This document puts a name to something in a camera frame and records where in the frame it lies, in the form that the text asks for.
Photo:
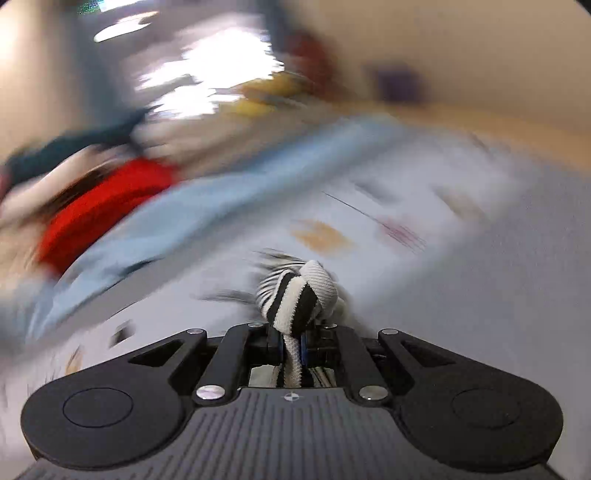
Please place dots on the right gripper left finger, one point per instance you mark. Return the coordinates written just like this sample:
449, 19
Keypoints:
122, 410

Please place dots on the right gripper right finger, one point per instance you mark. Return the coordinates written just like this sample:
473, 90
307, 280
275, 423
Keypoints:
456, 410

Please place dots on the black white striped garment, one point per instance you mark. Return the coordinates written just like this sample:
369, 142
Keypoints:
289, 301

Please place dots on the grey printed bed sheet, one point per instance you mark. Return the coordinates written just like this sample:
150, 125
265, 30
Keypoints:
473, 248

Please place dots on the red pillow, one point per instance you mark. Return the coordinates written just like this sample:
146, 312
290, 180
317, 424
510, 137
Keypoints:
82, 222

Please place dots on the beige folded quilt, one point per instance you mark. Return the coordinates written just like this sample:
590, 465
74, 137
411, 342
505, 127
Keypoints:
28, 208

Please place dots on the light blue blanket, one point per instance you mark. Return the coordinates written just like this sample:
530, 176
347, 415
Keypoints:
183, 212

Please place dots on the teal shark plush toy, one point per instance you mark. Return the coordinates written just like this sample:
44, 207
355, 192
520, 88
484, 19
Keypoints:
28, 164

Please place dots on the window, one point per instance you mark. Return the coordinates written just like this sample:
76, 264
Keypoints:
182, 61

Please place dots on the yellow plush toy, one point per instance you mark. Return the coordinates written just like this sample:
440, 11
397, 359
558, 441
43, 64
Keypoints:
264, 96

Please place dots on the purple bin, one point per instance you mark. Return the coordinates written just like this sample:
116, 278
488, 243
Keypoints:
398, 84

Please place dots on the dark red plush toy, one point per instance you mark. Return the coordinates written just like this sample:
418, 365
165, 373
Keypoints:
311, 60

